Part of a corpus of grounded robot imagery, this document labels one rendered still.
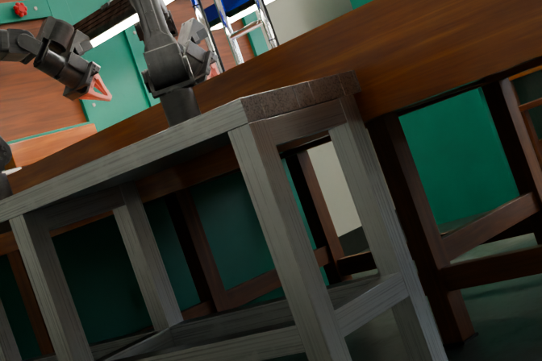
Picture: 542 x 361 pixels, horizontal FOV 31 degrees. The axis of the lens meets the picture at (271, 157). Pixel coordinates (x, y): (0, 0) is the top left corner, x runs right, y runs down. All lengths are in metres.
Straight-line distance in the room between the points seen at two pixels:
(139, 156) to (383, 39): 0.45
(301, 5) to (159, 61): 3.69
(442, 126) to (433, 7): 3.52
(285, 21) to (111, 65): 2.29
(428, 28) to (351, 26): 0.15
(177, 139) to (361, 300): 0.38
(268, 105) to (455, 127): 3.62
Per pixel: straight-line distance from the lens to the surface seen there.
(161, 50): 1.84
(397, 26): 1.67
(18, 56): 2.35
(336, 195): 5.20
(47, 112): 2.97
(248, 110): 1.48
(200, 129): 1.53
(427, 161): 5.21
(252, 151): 1.47
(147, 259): 2.05
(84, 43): 2.43
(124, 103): 3.14
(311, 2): 5.58
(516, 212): 2.83
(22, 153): 2.80
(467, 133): 5.08
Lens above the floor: 0.55
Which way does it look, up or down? 1 degrees up
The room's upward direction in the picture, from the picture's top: 20 degrees counter-clockwise
